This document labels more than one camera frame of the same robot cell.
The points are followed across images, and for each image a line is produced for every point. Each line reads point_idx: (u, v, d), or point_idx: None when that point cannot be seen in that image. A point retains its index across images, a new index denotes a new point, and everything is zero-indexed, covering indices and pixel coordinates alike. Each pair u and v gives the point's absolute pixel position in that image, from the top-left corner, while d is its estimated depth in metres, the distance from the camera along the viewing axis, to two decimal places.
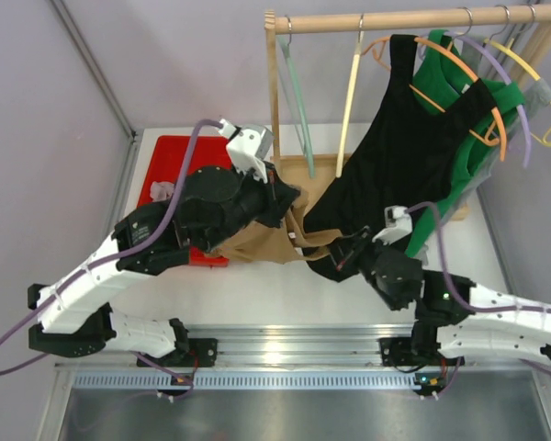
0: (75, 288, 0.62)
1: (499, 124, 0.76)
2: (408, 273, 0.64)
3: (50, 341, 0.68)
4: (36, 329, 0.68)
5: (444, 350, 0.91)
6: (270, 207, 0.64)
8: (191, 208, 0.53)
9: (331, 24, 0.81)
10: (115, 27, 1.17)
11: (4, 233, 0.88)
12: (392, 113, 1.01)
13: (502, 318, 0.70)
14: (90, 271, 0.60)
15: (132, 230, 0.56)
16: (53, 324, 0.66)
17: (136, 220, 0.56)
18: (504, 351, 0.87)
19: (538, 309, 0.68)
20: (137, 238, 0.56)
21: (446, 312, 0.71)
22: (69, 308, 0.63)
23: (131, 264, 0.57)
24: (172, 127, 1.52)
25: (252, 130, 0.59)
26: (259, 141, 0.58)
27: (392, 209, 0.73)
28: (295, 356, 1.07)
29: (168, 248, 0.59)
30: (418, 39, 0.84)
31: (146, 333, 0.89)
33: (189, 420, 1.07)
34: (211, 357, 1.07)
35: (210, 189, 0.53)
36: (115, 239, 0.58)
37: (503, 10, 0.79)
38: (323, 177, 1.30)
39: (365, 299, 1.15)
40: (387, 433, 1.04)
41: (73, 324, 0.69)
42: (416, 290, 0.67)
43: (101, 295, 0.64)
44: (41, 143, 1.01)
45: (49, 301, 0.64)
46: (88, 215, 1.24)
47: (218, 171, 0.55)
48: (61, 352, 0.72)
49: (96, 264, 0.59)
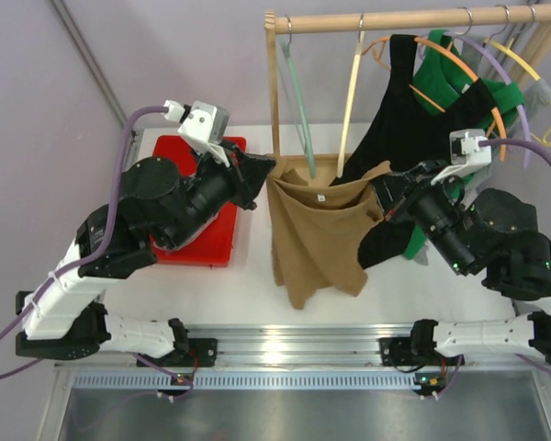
0: (49, 296, 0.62)
1: (499, 125, 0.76)
2: (524, 221, 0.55)
3: (36, 347, 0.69)
4: (21, 335, 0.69)
5: (441, 348, 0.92)
6: (238, 186, 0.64)
8: (134, 204, 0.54)
9: (331, 24, 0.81)
10: (115, 27, 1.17)
11: (4, 233, 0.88)
12: (392, 112, 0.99)
13: None
14: (58, 277, 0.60)
15: (91, 233, 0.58)
16: (36, 331, 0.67)
17: (94, 223, 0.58)
18: (498, 345, 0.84)
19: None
20: (95, 241, 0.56)
21: (537, 284, 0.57)
22: (47, 315, 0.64)
23: (91, 269, 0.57)
24: (172, 128, 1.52)
25: (201, 111, 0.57)
26: (210, 122, 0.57)
27: (461, 141, 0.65)
28: (294, 356, 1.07)
29: (127, 250, 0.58)
30: (418, 39, 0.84)
31: (142, 333, 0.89)
33: (189, 420, 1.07)
34: (211, 357, 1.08)
35: (151, 183, 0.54)
36: (77, 245, 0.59)
37: (503, 10, 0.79)
38: (324, 178, 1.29)
39: (366, 299, 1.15)
40: (387, 433, 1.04)
41: (59, 329, 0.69)
42: (518, 244, 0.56)
43: (77, 299, 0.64)
44: (40, 143, 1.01)
45: (28, 310, 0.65)
46: (87, 215, 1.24)
47: (159, 164, 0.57)
48: (55, 356, 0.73)
49: (61, 271, 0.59)
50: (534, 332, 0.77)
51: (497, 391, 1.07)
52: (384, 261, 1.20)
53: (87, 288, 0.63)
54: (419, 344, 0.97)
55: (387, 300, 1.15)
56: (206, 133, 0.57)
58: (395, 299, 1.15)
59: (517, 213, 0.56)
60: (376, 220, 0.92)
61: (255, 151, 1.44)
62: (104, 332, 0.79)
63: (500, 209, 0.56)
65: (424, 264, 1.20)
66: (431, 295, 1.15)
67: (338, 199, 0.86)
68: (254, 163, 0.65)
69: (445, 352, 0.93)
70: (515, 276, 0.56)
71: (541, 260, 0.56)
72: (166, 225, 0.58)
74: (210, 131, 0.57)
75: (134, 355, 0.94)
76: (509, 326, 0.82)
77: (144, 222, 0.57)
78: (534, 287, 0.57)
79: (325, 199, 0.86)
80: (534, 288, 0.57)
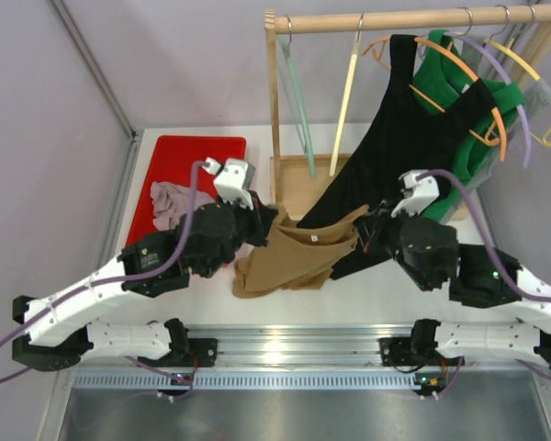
0: (73, 303, 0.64)
1: (499, 125, 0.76)
2: (439, 243, 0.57)
3: (35, 353, 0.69)
4: (19, 339, 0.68)
5: (442, 348, 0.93)
6: (258, 230, 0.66)
8: (196, 242, 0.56)
9: (331, 24, 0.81)
10: (116, 28, 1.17)
11: (3, 233, 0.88)
12: (392, 112, 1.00)
13: (545, 309, 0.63)
14: (92, 288, 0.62)
15: (140, 256, 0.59)
16: (41, 336, 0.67)
17: (145, 246, 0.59)
18: (500, 350, 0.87)
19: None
20: (147, 265, 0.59)
21: (489, 292, 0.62)
22: (62, 322, 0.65)
23: (138, 286, 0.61)
24: (172, 128, 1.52)
25: (236, 164, 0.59)
26: (244, 175, 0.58)
27: (406, 178, 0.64)
28: (295, 356, 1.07)
29: (173, 275, 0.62)
30: (418, 39, 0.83)
31: (130, 339, 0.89)
33: (189, 420, 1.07)
34: (211, 357, 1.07)
35: (214, 224, 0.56)
36: (121, 262, 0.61)
37: (503, 10, 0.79)
38: (323, 178, 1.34)
39: (365, 299, 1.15)
40: (387, 433, 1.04)
41: (57, 338, 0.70)
42: (449, 260, 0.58)
43: (95, 311, 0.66)
44: (41, 144, 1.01)
45: (40, 314, 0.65)
46: (88, 216, 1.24)
47: (219, 209, 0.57)
48: (39, 364, 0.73)
49: (100, 283, 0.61)
50: (541, 339, 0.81)
51: (497, 391, 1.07)
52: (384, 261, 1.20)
53: (112, 303, 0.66)
54: (418, 343, 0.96)
55: (387, 301, 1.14)
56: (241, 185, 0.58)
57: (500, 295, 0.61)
58: (395, 299, 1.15)
59: (438, 231, 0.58)
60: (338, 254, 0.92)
61: (255, 151, 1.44)
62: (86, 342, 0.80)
63: (421, 231, 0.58)
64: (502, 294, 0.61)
65: None
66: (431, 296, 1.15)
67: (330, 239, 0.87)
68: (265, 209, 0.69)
69: (446, 352, 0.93)
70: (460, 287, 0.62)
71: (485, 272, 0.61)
72: (210, 258, 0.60)
74: (244, 184, 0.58)
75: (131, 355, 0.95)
76: (514, 332, 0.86)
77: (196, 254, 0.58)
78: (488, 294, 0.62)
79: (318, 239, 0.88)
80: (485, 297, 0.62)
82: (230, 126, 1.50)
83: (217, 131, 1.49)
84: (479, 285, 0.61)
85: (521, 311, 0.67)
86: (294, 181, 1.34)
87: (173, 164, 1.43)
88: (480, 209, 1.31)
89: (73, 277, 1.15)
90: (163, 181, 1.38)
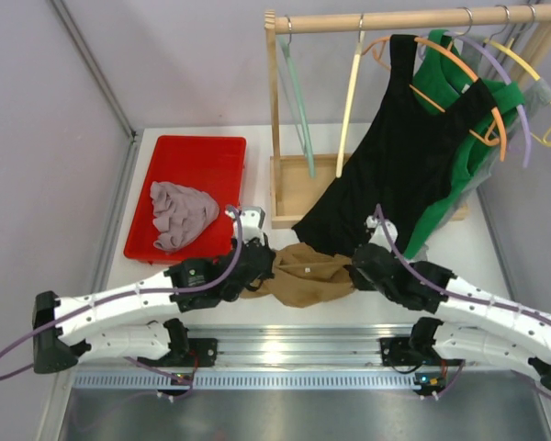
0: (118, 305, 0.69)
1: (499, 124, 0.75)
2: (369, 255, 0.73)
3: (57, 349, 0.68)
4: (42, 333, 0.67)
5: (439, 348, 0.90)
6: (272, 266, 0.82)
8: (241, 268, 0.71)
9: (331, 24, 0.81)
10: (116, 28, 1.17)
11: (3, 232, 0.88)
12: (392, 113, 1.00)
13: (474, 310, 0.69)
14: (140, 294, 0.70)
15: (188, 274, 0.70)
16: (72, 333, 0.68)
17: (193, 267, 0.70)
18: (497, 358, 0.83)
19: (512, 307, 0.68)
20: (194, 282, 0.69)
21: (421, 298, 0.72)
22: (100, 321, 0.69)
23: (183, 300, 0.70)
24: (172, 128, 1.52)
25: (253, 209, 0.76)
26: (259, 216, 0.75)
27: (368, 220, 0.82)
28: (295, 356, 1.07)
29: (210, 295, 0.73)
30: (418, 39, 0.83)
31: (129, 341, 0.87)
33: (189, 420, 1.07)
34: (211, 357, 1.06)
35: (254, 256, 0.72)
36: (169, 276, 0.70)
37: (503, 10, 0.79)
38: (324, 177, 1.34)
39: (365, 299, 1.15)
40: (387, 433, 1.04)
41: (77, 338, 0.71)
42: (382, 270, 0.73)
43: (126, 318, 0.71)
44: (41, 143, 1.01)
45: (79, 310, 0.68)
46: (87, 216, 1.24)
47: (257, 246, 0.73)
48: (48, 362, 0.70)
49: (151, 290, 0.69)
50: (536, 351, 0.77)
51: (496, 390, 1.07)
52: None
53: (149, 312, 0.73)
54: (415, 338, 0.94)
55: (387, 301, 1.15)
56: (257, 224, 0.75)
57: (431, 299, 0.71)
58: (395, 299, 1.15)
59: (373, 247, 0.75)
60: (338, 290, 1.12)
61: (255, 151, 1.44)
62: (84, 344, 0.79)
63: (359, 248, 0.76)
64: (430, 297, 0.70)
65: None
66: None
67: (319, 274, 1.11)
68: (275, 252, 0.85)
69: (443, 354, 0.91)
70: (396, 293, 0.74)
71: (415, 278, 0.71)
72: (241, 285, 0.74)
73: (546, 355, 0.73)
74: (259, 223, 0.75)
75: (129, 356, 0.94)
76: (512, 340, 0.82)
77: (235, 280, 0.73)
78: (421, 299, 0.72)
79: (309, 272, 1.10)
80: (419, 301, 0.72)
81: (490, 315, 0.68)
82: (230, 126, 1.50)
83: (217, 131, 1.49)
84: (410, 289, 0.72)
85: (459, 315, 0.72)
86: (294, 180, 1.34)
87: (173, 164, 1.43)
88: (479, 209, 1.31)
89: (73, 277, 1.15)
90: (163, 181, 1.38)
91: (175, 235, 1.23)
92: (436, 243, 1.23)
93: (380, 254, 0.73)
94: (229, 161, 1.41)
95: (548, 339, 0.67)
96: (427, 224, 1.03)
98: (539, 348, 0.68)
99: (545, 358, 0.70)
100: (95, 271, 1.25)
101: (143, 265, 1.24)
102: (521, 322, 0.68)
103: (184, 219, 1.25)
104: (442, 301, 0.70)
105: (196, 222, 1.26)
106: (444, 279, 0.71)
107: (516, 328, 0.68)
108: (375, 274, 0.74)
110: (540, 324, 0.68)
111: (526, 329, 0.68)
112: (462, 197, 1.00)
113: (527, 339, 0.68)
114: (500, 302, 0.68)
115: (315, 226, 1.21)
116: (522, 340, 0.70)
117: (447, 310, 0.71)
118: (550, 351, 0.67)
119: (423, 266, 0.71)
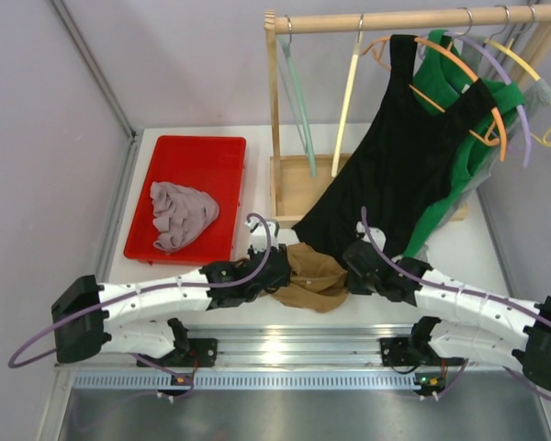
0: (161, 296, 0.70)
1: (499, 125, 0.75)
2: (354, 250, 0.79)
3: (99, 333, 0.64)
4: (87, 315, 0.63)
5: (433, 344, 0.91)
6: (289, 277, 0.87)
8: (266, 270, 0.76)
9: (331, 24, 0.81)
10: (116, 28, 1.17)
11: (3, 232, 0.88)
12: (392, 113, 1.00)
13: (444, 298, 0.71)
14: (182, 286, 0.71)
15: (219, 273, 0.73)
16: (116, 317, 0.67)
17: (225, 269, 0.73)
18: (486, 352, 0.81)
19: (479, 292, 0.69)
20: (222, 278, 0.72)
21: (401, 290, 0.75)
22: (143, 309, 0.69)
23: (215, 297, 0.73)
24: (172, 128, 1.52)
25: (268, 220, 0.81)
26: (275, 225, 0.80)
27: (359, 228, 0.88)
28: (294, 356, 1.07)
29: (237, 296, 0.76)
30: (418, 39, 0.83)
31: (142, 334, 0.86)
33: (189, 420, 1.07)
34: (211, 357, 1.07)
35: (276, 260, 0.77)
36: (203, 274, 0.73)
37: (503, 10, 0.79)
38: (324, 178, 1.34)
39: (365, 299, 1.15)
40: (387, 433, 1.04)
41: (110, 326, 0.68)
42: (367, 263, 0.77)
43: (165, 308, 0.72)
44: (41, 143, 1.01)
45: (125, 296, 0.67)
46: (87, 216, 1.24)
47: (277, 253, 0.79)
48: (86, 344, 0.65)
49: (193, 283, 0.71)
50: None
51: (496, 390, 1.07)
52: None
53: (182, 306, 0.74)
54: (416, 336, 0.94)
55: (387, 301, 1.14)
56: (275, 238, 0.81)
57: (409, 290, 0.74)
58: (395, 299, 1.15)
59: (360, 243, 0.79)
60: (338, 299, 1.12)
61: (256, 151, 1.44)
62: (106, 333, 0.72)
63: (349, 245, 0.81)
64: (408, 287, 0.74)
65: None
66: None
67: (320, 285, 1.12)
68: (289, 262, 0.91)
69: (439, 351, 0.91)
70: (380, 285, 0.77)
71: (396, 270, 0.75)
72: (263, 287, 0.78)
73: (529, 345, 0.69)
74: (275, 232, 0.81)
75: (132, 354, 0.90)
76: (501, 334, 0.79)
77: (259, 281, 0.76)
78: (401, 290, 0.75)
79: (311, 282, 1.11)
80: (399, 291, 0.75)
81: (459, 302, 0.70)
82: (230, 126, 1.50)
83: (217, 131, 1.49)
84: (392, 281, 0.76)
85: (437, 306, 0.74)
86: (294, 180, 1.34)
87: (173, 164, 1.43)
88: (480, 209, 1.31)
89: (73, 277, 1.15)
90: (163, 181, 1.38)
91: (175, 235, 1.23)
92: (436, 243, 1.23)
93: (365, 248, 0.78)
94: (229, 161, 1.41)
95: (515, 322, 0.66)
96: (427, 223, 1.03)
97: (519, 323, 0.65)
98: (508, 333, 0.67)
99: (518, 346, 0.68)
100: (95, 271, 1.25)
101: (143, 265, 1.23)
102: (488, 308, 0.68)
103: (184, 219, 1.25)
104: (415, 289, 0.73)
105: (196, 222, 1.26)
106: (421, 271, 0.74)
107: (484, 313, 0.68)
108: (360, 266, 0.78)
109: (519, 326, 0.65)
110: (507, 309, 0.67)
111: (493, 314, 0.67)
112: (462, 197, 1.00)
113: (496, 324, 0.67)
114: (469, 289, 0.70)
115: (316, 226, 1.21)
116: (493, 327, 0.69)
117: (423, 301, 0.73)
118: (517, 334, 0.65)
119: (406, 260, 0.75)
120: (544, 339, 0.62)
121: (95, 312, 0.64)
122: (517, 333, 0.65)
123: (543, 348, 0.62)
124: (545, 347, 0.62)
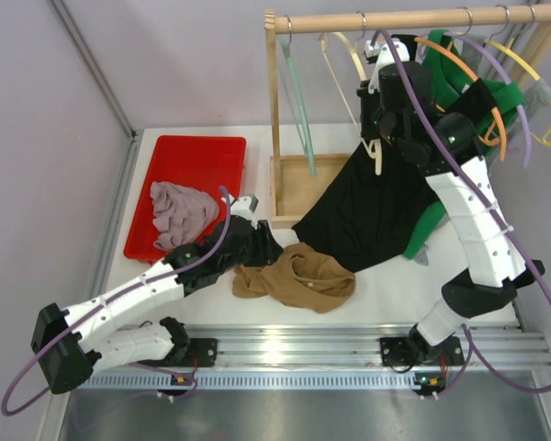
0: (129, 299, 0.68)
1: (499, 125, 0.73)
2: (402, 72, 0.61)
3: (81, 355, 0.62)
4: (61, 343, 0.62)
5: (421, 328, 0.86)
6: (261, 249, 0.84)
8: (230, 240, 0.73)
9: (331, 23, 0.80)
10: (115, 28, 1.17)
11: (4, 233, 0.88)
12: None
13: (471, 201, 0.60)
14: (148, 284, 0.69)
15: (182, 256, 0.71)
16: (90, 335, 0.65)
17: (188, 251, 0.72)
18: (439, 321, 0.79)
19: (502, 223, 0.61)
20: (185, 261, 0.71)
21: (430, 151, 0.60)
22: (116, 317, 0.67)
23: (187, 281, 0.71)
24: (172, 128, 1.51)
25: (244, 197, 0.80)
26: (251, 199, 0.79)
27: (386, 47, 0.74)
28: (295, 356, 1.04)
29: (211, 271, 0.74)
30: (418, 39, 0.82)
31: (135, 344, 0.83)
33: (190, 421, 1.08)
34: (211, 357, 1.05)
35: (241, 226, 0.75)
36: (167, 263, 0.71)
37: (503, 10, 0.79)
38: (324, 177, 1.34)
39: (365, 299, 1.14)
40: (387, 433, 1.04)
41: (91, 344, 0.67)
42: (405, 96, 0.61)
43: (139, 310, 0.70)
44: (41, 144, 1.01)
45: (94, 310, 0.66)
46: (88, 215, 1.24)
47: (237, 217, 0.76)
48: (69, 369, 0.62)
49: (158, 277, 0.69)
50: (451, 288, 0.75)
51: (497, 391, 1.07)
52: (384, 262, 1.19)
53: (157, 302, 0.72)
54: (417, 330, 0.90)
55: (386, 300, 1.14)
56: (245, 206, 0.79)
57: (440, 159, 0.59)
58: (395, 299, 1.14)
59: (412, 71, 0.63)
60: (337, 291, 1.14)
61: (256, 151, 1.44)
62: (94, 353, 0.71)
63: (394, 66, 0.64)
64: (442, 157, 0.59)
65: (424, 263, 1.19)
66: (432, 297, 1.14)
67: (323, 285, 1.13)
68: (275, 246, 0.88)
69: (425, 334, 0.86)
70: (407, 131, 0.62)
71: (442, 130, 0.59)
72: (233, 256, 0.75)
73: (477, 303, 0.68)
74: (251, 207, 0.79)
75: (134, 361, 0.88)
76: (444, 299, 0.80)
77: (228, 250, 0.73)
78: (430, 152, 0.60)
79: (313, 285, 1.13)
80: (427, 150, 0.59)
81: (479, 218, 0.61)
82: (230, 127, 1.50)
83: (216, 131, 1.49)
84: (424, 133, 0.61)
85: (446, 191, 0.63)
86: (294, 180, 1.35)
87: (173, 164, 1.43)
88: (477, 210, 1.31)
89: (73, 277, 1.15)
90: (163, 181, 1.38)
91: (176, 235, 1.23)
92: (435, 243, 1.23)
93: (417, 77, 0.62)
94: (230, 161, 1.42)
95: (500, 267, 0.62)
96: (427, 224, 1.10)
97: (503, 273, 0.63)
98: (489, 271, 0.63)
99: (480, 278, 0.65)
100: (95, 271, 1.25)
101: (143, 265, 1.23)
102: (495, 240, 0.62)
103: (184, 219, 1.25)
104: (449, 174, 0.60)
105: (196, 222, 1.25)
106: (469, 154, 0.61)
107: (487, 243, 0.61)
108: (399, 100, 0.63)
109: (500, 272, 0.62)
110: (508, 252, 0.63)
111: (493, 249, 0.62)
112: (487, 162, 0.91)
113: (487, 256, 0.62)
114: (497, 213, 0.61)
115: (317, 227, 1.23)
116: (475, 253, 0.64)
117: (444, 184, 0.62)
118: (495, 280, 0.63)
119: (454, 121, 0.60)
120: (511, 293, 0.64)
121: (67, 338, 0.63)
122: (495, 277, 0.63)
123: (500, 291, 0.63)
124: (511, 300, 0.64)
